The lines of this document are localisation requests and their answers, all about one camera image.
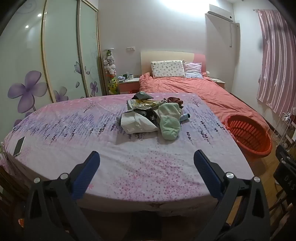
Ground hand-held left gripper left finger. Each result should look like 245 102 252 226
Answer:
23 151 102 241

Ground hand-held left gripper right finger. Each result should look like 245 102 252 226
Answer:
193 149 271 241

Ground orange laundry basket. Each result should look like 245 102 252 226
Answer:
223 114 273 160

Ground silver gold foil wrapper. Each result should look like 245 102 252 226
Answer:
127 99 162 112

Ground lavender printed tablecloth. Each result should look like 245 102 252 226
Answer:
2 92 253 212

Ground green towel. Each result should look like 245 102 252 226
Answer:
158 103 183 141

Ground white plastic bag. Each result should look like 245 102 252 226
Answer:
120 111 160 133

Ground white smartphone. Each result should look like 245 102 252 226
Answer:
13 136 25 157

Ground brown plaid scrunchie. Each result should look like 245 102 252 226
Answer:
167 97 184 109

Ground bed with coral duvet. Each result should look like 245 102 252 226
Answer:
139 72 270 130

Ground green plush toy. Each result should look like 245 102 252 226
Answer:
107 77 118 94

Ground grey foil packet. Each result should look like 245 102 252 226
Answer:
134 91 151 100

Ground pink nightstand with mugs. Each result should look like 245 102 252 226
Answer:
118 77 140 94

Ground pink striped pillow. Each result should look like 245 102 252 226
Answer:
183 61 204 79

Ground hanging plush toys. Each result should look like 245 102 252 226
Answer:
103 50 117 80

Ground pink curtain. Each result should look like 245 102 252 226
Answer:
253 9 296 114

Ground white floral pillow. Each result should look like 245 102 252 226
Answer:
150 60 186 79

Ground floral sliding door wardrobe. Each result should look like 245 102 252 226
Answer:
0 0 104 116

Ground beige pink headboard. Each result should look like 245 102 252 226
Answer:
140 51 207 78

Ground white air conditioner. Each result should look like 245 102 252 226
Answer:
205 10 236 24

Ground white wire rack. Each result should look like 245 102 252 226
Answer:
270 111 296 149

